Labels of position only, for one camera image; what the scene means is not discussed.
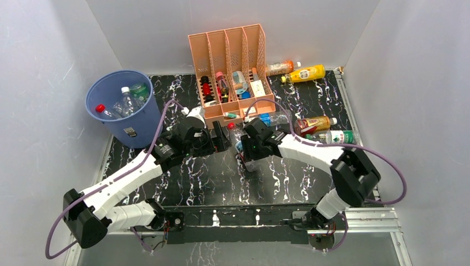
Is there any clear unlabelled plastic bottle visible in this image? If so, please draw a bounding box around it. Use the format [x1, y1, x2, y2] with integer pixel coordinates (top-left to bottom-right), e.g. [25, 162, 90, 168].
[121, 86, 140, 117]

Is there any clear bottle green cap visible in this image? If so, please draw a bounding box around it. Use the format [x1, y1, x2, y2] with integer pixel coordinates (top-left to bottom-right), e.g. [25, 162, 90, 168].
[304, 130, 360, 144]

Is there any clear bottle dark green label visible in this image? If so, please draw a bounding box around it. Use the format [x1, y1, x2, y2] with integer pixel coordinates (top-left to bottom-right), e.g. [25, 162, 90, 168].
[112, 103, 124, 119]

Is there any small green white tube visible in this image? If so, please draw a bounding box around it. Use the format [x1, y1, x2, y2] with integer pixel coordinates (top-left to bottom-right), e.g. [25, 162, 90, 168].
[223, 112, 240, 119]

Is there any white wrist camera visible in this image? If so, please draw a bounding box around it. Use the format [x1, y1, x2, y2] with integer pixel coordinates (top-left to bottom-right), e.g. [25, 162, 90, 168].
[182, 106, 206, 129]
[243, 116, 255, 123]

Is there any pink capped dark bottle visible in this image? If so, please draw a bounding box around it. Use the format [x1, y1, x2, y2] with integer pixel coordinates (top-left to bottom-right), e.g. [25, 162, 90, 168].
[215, 71, 229, 103]

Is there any red black toy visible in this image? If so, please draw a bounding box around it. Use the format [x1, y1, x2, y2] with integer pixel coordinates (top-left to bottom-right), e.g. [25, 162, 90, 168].
[200, 75, 215, 103]

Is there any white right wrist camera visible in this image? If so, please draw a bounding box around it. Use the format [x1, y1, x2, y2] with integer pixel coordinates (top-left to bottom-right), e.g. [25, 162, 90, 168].
[243, 116, 255, 123]

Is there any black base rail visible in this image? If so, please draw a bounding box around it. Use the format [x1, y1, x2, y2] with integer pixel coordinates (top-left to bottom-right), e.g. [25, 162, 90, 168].
[71, 201, 401, 246]

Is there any clear bottle blue label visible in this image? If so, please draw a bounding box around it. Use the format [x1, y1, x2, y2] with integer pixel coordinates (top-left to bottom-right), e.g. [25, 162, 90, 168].
[251, 110, 292, 127]

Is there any green plastic bottle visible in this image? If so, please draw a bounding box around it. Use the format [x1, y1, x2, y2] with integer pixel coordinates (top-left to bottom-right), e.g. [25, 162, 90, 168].
[130, 83, 150, 106]

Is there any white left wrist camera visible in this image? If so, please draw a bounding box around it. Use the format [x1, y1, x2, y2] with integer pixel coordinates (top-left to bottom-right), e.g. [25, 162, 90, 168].
[182, 106, 206, 129]

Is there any light blue tape dispenser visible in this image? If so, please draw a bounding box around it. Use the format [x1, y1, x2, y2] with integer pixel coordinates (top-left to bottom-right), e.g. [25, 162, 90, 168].
[232, 71, 248, 96]

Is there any peach plastic desk organizer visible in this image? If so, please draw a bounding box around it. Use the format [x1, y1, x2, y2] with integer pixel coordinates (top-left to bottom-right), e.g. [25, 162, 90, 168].
[188, 24, 276, 129]

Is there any yellow drink bottle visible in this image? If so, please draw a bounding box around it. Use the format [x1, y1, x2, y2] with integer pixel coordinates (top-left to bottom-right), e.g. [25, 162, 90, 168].
[281, 64, 326, 83]

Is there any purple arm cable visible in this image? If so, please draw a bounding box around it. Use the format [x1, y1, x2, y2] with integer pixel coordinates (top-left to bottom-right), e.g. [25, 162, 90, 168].
[244, 98, 407, 253]
[45, 99, 186, 260]

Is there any clear bottle red label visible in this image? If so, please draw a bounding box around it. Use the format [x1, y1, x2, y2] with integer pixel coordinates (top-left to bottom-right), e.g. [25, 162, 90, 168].
[95, 104, 121, 120]

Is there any orange drink bottle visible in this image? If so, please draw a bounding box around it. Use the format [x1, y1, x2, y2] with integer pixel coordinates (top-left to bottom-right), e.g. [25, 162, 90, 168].
[265, 60, 302, 76]

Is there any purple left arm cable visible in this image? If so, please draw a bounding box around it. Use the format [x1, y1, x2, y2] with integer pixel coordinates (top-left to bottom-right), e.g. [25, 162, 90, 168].
[45, 99, 186, 260]

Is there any small white card box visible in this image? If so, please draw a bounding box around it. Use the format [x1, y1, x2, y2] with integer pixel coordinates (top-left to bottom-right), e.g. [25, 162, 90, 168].
[241, 106, 257, 114]

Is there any blue plastic bin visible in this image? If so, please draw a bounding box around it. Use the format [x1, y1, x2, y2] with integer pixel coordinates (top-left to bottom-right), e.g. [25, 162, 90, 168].
[85, 70, 163, 149]

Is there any clear bottle red cap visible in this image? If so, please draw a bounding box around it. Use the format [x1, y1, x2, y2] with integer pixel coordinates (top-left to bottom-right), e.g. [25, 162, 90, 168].
[227, 122, 261, 172]

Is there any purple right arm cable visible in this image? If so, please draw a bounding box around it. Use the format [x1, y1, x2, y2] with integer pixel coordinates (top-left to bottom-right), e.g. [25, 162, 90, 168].
[244, 98, 407, 253]

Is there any brown tea bottle red label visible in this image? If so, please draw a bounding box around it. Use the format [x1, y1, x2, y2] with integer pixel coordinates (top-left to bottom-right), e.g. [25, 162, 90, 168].
[294, 116, 338, 137]

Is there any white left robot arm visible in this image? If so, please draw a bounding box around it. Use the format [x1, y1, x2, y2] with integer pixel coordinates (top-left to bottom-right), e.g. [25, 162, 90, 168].
[63, 121, 231, 249]

